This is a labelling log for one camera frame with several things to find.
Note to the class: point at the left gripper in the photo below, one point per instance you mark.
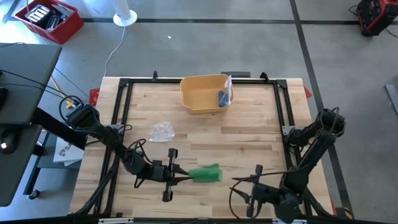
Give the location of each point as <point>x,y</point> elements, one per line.
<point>163,172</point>

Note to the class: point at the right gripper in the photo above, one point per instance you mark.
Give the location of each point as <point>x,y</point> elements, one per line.
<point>264,193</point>

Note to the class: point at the green elastic bandage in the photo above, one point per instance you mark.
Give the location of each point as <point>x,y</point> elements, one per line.
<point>206,174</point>

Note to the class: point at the clear plastic zip bag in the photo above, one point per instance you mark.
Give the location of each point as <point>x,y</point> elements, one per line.
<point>161,132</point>
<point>229,88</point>

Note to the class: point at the blue elastic bandage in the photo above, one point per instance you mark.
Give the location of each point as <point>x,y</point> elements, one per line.
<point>223,99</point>

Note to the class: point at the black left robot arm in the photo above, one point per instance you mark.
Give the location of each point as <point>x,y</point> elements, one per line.
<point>102,133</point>

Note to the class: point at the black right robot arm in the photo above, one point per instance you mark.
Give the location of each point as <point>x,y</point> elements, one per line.
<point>314,149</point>

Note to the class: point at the yellow plastic bin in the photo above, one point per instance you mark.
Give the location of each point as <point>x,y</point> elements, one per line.
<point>199,96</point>

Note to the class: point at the red corner clamp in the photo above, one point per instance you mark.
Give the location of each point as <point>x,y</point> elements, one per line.
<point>94,94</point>
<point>307,92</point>

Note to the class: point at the white printed box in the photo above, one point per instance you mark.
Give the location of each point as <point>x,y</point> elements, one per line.
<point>65,152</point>

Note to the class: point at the black caster wheel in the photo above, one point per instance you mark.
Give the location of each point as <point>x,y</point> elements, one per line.
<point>33,194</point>

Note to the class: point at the white round stand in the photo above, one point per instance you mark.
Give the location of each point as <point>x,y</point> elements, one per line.
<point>124,18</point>

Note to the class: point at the grey metal bar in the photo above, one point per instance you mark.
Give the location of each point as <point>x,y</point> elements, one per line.
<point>392,99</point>

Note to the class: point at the black computer mouse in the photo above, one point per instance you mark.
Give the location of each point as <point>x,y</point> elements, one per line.
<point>7,143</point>

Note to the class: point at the dark grey operator desk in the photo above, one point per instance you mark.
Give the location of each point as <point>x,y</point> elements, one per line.
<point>28,81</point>

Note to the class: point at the red plastic crate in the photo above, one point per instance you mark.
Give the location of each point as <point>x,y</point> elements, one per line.
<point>66,29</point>

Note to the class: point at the black tray with white slots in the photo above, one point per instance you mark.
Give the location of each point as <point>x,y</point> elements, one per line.
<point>37,14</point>

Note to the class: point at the red toolbox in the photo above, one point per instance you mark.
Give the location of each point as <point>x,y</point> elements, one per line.
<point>376,15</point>

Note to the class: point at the silver aluminium bracket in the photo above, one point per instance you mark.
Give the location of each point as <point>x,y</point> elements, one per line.
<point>289,221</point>
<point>116,221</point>

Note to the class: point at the white arm base bracket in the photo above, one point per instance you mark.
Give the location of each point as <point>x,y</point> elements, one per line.
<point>286,129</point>

